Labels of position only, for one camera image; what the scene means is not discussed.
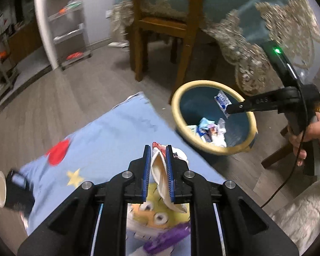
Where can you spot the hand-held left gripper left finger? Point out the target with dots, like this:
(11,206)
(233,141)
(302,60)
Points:
(146,173)

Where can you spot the metal storage rack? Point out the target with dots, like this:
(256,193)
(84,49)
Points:
(2,72)

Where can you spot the wooden cabinet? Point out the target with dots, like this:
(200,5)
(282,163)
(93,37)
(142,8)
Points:
(26,42)

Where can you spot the white fuzzy cushion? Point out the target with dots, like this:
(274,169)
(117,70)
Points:
(296,218)

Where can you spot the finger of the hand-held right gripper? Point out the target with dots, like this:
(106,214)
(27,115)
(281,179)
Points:
(256,102)

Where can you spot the white rolling shelf cart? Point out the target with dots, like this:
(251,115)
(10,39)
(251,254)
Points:
(69,36)

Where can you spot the blue printed blanket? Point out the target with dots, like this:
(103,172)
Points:
(101,138)

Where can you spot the white slipper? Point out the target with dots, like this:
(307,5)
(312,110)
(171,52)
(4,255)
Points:
(118,44)

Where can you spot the teal bin with gold rim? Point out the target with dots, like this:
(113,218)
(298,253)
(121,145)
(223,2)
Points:
(200,104)

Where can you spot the white wrapper with blue print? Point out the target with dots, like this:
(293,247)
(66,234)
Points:
(221,100)

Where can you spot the wooden chair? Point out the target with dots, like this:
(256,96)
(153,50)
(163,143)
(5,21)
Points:
(162,26)

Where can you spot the blue face mask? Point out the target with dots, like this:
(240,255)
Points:
(205,122)

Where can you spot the crushed white paper cup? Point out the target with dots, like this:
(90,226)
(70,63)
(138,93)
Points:
(158,170)

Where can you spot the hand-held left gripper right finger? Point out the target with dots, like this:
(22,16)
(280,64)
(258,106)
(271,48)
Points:
(169,173)

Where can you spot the white crumpled tissue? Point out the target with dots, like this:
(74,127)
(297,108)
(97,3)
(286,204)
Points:
(220,138)

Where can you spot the black paper cup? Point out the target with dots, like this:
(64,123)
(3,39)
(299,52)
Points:
(16,189)

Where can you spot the wooden stool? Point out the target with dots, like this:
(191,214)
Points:
(276,157)

